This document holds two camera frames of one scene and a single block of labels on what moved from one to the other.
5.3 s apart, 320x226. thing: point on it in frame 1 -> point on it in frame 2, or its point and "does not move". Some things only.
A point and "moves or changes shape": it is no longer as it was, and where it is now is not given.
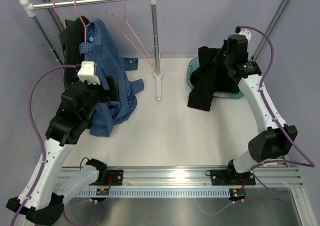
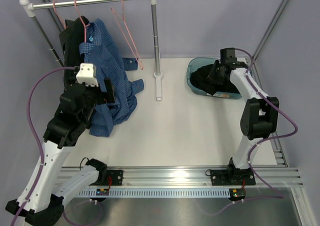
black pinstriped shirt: [71, 37] does not move
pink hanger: [124, 18] moves or changes shape
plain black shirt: [208, 78] moves or changes shape
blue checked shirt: [101, 48] does not move
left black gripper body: [94, 91] does not move
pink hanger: [85, 26] does not move
